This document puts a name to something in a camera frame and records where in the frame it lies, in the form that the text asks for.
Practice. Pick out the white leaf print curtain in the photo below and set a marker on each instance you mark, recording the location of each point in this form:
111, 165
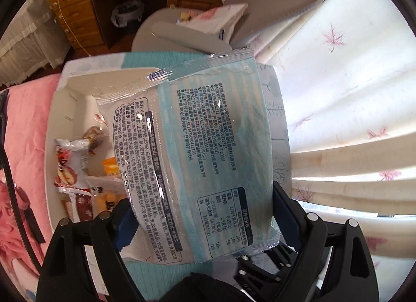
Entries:
341, 94

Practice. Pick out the large white blue snack bag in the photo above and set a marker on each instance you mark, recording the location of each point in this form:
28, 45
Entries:
211, 133

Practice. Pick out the white plastic bin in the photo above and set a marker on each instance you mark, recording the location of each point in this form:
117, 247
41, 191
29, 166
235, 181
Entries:
74, 103

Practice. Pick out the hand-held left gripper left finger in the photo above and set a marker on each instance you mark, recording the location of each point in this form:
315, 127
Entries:
125, 230

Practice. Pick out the orange and grey snack packet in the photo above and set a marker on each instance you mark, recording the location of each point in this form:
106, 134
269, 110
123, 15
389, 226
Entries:
110, 165

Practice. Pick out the trash bin with black liner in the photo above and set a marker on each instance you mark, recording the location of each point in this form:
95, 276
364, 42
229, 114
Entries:
126, 12

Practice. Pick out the white plastic bag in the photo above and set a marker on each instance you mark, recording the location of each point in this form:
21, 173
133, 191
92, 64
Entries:
221, 17

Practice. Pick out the small red white snack packet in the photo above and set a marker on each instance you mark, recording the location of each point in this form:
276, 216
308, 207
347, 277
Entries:
100, 118

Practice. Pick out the brown snack packet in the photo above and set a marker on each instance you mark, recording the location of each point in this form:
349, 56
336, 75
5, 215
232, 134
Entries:
94, 134

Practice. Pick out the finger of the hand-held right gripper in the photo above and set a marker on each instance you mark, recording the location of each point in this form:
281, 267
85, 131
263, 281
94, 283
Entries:
260, 272

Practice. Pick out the dark red snack packet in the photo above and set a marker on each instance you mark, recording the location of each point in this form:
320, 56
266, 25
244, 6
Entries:
83, 206

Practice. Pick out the red white snack bag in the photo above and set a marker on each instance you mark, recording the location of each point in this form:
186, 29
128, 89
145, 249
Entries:
68, 165

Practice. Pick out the white lace cover cloth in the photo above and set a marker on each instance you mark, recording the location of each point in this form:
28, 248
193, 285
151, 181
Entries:
26, 45

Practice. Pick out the pink blanket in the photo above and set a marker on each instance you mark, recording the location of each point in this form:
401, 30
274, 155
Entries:
29, 120

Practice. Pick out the yellow cookie packet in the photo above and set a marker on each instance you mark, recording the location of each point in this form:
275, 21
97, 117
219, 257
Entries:
107, 201

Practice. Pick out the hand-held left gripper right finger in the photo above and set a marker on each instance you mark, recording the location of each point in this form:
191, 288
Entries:
287, 214

